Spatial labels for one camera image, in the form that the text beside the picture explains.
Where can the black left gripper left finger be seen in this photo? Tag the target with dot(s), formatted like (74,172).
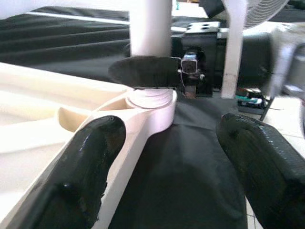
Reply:
(71,181)

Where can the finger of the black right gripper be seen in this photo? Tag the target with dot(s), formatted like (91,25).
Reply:
(143,71)

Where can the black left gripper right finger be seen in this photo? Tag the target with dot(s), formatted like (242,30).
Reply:
(262,176)

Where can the white plastic table leg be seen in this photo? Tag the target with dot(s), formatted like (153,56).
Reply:
(150,28)

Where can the white plastic table top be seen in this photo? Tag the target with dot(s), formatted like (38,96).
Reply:
(35,107)

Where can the black metal table leg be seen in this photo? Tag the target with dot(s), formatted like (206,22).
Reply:
(267,107)

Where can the black tablecloth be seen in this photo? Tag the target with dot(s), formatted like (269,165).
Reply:
(178,167)

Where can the white tape strip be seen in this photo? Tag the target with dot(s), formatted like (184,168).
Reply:
(78,17)

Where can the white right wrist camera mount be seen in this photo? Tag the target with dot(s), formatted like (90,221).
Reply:
(233,47)

